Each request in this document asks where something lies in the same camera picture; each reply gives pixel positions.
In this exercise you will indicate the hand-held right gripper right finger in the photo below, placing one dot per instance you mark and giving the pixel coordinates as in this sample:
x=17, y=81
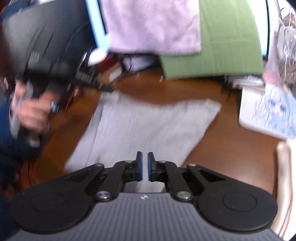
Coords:
x=150, y=166

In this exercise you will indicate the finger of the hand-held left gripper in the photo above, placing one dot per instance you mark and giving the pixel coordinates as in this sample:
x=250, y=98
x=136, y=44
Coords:
x=87, y=76

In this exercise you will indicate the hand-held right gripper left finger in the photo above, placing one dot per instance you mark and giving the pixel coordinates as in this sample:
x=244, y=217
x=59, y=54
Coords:
x=140, y=166

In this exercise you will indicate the grey ribbed shirt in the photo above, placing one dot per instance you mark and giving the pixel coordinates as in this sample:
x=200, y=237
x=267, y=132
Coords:
x=143, y=125

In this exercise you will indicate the person's left forearm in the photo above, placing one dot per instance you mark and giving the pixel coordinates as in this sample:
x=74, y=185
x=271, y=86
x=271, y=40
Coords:
x=9, y=150

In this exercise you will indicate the person's left hand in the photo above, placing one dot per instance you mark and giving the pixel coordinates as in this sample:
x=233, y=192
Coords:
x=37, y=113

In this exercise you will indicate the white dome lamp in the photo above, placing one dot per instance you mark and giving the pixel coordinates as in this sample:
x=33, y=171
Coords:
x=97, y=56

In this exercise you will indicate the cardboard box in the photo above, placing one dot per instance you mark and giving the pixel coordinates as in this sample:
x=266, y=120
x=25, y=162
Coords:
x=113, y=74

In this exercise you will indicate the black flat panel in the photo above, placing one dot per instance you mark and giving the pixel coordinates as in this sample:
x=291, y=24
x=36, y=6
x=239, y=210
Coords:
x=46, y=20

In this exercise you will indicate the white round device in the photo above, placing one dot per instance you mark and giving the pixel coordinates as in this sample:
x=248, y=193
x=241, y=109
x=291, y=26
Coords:
x=137, y=62

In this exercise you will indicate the computer monitor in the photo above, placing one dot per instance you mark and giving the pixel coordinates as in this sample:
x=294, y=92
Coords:
x=96, y=23

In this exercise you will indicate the pink towel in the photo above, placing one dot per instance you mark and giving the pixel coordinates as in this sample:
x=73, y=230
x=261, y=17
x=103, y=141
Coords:
x=150, y=25

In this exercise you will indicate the black book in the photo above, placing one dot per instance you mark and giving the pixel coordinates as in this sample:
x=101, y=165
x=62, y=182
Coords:
x=245, y=81

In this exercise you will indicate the printed mouse pad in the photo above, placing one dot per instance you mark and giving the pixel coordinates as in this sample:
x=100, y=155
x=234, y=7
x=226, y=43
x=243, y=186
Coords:
x=268, y=111

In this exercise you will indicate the cream folded garment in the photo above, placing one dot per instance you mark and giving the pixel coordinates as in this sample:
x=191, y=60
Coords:
x=286, y=185

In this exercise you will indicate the green cardboard sheet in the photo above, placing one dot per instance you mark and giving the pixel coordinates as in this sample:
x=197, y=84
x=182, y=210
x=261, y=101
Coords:
x=226, y=39

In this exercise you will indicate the pink fluffy pad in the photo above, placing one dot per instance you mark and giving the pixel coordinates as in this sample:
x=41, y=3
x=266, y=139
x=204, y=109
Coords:
x=271, y=74

